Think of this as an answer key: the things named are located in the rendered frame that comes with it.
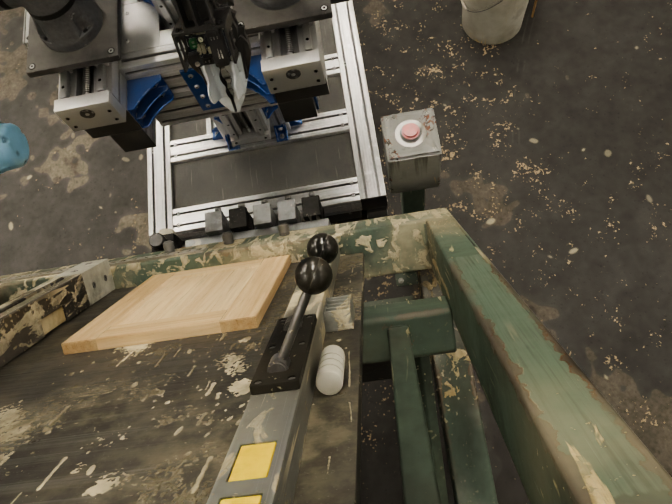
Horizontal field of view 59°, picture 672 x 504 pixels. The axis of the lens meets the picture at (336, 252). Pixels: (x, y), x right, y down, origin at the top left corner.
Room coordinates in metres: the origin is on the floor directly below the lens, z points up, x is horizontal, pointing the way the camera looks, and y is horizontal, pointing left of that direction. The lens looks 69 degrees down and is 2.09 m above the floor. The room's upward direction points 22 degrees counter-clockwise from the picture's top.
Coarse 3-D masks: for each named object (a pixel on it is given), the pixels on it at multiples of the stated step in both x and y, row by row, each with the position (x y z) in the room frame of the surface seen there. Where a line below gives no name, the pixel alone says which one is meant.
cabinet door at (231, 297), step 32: (288, 256) 0.48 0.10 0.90; (160, 288) 0.48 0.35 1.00; (192, 288) 0.44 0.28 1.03; (224, 288) 0.41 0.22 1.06; (256, 288) 0.37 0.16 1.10; (96, 320) 0.41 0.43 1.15; (128, 320) 0.38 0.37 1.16; (160, 320) 0.34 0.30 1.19; (192, 320) 0.32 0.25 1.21; (224, 320) 0.29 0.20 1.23; (256, 320) 0.27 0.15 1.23; (64, 352) 0.34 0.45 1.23
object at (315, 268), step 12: (300, 264) 0.21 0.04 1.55; (312, 264) 0.20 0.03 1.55; (324, 264) 0.20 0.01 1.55; (300, 276) 0.20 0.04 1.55; (312, 276) 0.19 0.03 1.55; (324, 276) 0.19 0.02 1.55; (300, 288) 0.19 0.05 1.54; (312, 288) 0.18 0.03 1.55; (324, 288) 0.18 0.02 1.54; (300, 300) 0.18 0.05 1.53; (300, 312) 0.17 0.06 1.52; (288, 336) 0.16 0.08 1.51; (288, 348) 0.15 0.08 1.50; (276, 360) 0.14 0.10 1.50; (288, 360) 0.14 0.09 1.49
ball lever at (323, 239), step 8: (312, 240) 0.27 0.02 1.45; (320, 240) 0.26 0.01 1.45; (328, 240) 0.26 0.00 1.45; (312, 248) 0.26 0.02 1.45; (320, 248) 0.25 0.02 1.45; (328, 248) 0.25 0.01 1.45; (336, 248) 0.25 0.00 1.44; (320, 256) 0.25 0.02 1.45; (328, 256) 0.24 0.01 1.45; (336, 256) 0.25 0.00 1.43; (288, 320) 0.20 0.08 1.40
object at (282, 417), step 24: (336, 240) 0.47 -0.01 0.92; (336, 264) 0.39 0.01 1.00; (288, 312) 0.24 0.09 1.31; (312, 312) 0.23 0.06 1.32; (312, 360) 0.14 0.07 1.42; (312, 384) 0.11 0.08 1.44; (264, 408) 0.09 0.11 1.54; (288, 408) 0.08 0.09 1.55; (240, 432) 0.08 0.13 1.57; (264, 432) 0.07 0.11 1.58; (288, 432) 0.06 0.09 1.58; (288, 456) 0.04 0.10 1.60; (216, 480) 0.04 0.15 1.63; (240, 480) 0.03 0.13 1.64; (264, 480) 0.03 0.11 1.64; (288, 480) 0.02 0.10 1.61
